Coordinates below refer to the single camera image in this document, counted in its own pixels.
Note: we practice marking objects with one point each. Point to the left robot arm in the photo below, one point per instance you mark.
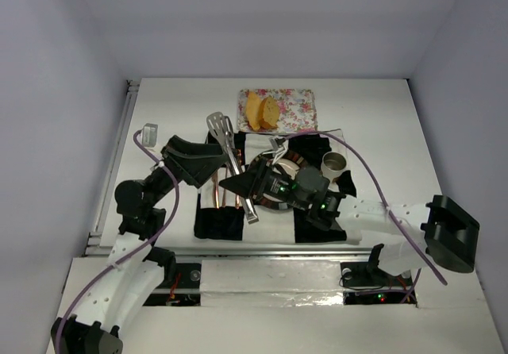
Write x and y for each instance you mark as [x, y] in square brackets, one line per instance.
[98, 318]

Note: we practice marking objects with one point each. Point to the white foam block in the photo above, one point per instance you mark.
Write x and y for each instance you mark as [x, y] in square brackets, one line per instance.
[270, 283]

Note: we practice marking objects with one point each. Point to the metal cup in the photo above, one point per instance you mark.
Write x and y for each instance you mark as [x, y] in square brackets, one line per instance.
[333, 166]

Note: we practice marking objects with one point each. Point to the copper fork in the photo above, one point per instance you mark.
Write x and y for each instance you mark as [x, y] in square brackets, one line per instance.
[237, 197]

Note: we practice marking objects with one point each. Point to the copper spoon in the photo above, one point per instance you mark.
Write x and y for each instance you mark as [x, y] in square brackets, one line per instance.
[224, 196]

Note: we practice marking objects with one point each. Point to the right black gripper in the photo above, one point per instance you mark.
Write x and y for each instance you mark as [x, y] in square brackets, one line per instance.
[259, 182]

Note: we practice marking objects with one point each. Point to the brown bread slice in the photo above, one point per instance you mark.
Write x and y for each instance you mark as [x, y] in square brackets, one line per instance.
[268, 115]

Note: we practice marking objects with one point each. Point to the aluminium rail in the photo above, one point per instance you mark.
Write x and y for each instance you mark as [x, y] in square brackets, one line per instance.
[94, 237]
[272, 252]

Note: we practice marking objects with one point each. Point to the floral rectangular tray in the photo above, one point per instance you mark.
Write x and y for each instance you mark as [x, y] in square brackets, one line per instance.
[297, 110]

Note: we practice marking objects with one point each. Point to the metal tongs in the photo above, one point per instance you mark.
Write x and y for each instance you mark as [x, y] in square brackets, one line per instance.
[221, 129]

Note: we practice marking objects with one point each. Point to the left yellow bread slice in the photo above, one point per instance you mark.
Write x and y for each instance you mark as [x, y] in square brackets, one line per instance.
[252, 109]

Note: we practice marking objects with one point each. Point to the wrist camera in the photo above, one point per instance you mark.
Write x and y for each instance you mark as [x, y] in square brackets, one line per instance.
[279, 148]
[148, 136]

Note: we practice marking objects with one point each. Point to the black white checkered cloth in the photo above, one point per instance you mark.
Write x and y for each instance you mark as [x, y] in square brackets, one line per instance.
[273, 227]

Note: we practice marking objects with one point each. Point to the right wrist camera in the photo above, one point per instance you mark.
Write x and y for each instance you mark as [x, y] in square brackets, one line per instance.
[279, 148]

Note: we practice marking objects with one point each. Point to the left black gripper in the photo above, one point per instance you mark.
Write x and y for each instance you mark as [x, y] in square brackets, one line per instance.
[171, 157]

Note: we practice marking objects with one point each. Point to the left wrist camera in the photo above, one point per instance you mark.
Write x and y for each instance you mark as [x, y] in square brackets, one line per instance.
[148, 136]

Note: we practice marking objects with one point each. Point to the aluminium rail front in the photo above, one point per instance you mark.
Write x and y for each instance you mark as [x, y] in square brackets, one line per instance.
[272, 252]

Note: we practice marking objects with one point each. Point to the aluminium rail left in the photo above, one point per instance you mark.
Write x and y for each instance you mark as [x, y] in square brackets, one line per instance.
[94, 237]

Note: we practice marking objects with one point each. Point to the copper knife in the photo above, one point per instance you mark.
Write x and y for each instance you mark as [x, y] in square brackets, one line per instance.
[215, 192]

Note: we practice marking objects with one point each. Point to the dark rimmed ceramic plate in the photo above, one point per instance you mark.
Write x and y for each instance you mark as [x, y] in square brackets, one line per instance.
[292, 162]

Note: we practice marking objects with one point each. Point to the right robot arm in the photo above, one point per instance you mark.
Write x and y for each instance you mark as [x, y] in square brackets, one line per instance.
[437, 234]

